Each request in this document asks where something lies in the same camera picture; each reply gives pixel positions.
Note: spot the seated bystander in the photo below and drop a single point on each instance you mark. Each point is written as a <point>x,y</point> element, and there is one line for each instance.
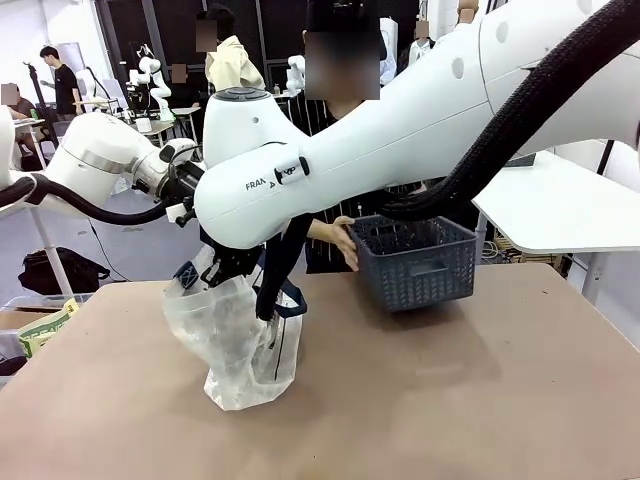
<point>17,107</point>

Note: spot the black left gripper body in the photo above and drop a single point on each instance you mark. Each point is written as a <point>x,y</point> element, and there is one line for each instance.
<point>182,180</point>

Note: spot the green and white carton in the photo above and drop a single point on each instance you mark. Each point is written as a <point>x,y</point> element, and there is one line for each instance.
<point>45,330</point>

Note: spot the small white background robot arm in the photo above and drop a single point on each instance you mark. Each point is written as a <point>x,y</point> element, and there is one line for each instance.
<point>296,75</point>

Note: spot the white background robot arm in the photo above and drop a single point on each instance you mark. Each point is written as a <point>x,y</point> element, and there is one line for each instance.
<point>155,80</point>

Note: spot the dark grey plastic basket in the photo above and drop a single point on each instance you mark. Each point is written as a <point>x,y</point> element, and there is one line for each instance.
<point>425,270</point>

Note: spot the clear plastic storage bin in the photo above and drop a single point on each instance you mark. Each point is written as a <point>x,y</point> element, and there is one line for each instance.
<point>15,305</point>

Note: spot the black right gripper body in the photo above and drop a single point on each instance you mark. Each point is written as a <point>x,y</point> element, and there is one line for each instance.
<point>237,260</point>

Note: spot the white table leg pole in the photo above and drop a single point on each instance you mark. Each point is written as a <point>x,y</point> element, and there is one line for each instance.
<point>50,245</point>

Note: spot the black tripod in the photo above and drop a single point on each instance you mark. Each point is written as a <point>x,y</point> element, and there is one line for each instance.
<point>40,100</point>

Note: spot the bystander in cream jacket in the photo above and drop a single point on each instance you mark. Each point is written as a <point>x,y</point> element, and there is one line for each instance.
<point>232,60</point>

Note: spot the person's right hand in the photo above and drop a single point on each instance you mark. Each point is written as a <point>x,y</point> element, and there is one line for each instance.
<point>346,242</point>

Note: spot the person's right forearm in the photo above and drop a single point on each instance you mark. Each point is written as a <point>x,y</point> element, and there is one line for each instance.
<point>322,231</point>

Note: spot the bystander in black t-shirt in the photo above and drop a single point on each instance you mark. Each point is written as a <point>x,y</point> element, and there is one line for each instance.
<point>62,82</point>

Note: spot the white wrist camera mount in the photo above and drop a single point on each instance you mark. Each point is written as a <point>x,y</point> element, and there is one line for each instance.
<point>177,212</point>

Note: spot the bystander in white shirt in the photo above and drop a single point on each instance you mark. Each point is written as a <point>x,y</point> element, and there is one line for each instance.
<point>422,45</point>

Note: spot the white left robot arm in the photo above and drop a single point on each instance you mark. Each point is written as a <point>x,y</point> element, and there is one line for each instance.
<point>95,155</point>

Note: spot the white side table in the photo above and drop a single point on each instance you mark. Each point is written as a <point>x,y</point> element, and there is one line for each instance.
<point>555,205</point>

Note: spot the person in striped apron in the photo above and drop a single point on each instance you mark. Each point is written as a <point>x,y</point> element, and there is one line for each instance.
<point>330,115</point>

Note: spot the black bag on floor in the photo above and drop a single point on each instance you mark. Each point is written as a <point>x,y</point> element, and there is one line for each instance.
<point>60,270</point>

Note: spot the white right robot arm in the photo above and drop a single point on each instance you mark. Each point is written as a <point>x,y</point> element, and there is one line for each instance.
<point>400,125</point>

